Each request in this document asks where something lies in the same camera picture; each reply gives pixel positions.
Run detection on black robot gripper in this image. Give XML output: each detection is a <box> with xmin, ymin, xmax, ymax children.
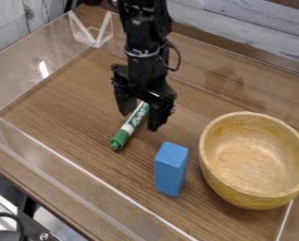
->
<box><xmin>110</xmin><ymin>51</ymin><xmax>177</xmax><ymax>132</ymax></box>

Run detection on green and white marker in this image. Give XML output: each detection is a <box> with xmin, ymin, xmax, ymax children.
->
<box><xmin>109</xmin><ymin>102</ymin><xmax>149</xmax><ymax>151</ymax></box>

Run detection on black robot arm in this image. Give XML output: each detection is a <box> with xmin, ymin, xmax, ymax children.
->
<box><xmin>110</xmin><ymin>0</ymin><xmax>181</xmax><ymax>132</ymax></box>

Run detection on brown wooden bowl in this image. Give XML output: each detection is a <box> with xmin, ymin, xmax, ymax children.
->
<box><xmin>198</xmin><ymin>111</ymin><xmax>299</xmax><ymax>210</ymax></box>

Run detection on blue rectangular block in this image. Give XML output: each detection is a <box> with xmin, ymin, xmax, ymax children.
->
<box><xmin>154</xmin><ymin>142</ymin><xmax>188</xmax><ymax>197</ymax></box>

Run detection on clear acrylic tray wall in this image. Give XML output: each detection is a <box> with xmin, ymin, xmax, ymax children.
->
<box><xmin>0</xmin><ymin>6</ymin><xmax>299</xmax><ymax>241</ymax></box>

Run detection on black metal bracket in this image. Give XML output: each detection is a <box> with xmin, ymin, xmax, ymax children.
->
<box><xmin>17</xmin><ymin>211</ymin><xmax>61</xmax><ymax>241</ymax></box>

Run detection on black cable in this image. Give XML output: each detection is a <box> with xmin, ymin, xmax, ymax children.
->
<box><xmin>0</xmin><ymin>212</ymin><xmax>34</xmax><ymax>241</ymax></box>

